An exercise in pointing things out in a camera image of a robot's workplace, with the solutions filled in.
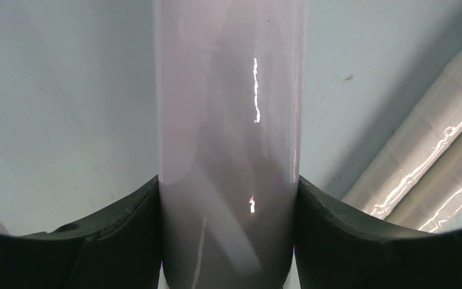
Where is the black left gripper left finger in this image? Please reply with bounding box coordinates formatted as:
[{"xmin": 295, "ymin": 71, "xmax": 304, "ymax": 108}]
[{"xmin": 0, "ymin": 178, "xmax": 161, "ymax": 288}]

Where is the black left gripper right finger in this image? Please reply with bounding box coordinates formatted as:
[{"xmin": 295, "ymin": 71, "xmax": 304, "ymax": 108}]
[{"xmin": 295, "ymin": 178, "xmax": 462, "ymax": 288}]

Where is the white shuttlecock tube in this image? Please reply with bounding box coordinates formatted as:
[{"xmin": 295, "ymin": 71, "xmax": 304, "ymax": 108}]
[{"xmin": 153, "ymin": 1, "xmax": 308, "ymax": 288}]

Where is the blue racket lower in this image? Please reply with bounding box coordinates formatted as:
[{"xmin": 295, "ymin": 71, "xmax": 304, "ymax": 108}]
[{"xmin": 386, "ymin": 133, "xmax": 462, "ymax": 233}]

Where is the blue racket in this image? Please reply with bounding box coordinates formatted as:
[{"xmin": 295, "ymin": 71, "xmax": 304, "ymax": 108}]
[
  {"xmin": 343, "ymin": 50, "xmax": 462, "ymax": 219},
  {"xmin": 386, "ymin": 133, "xmax": 462, "ymax": 233}
]

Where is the blue racket upper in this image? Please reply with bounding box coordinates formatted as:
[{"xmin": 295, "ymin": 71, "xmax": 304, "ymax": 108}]
[{"xmin": 343, "ymin": 50, "xmax": 462, "ymax": 219}]

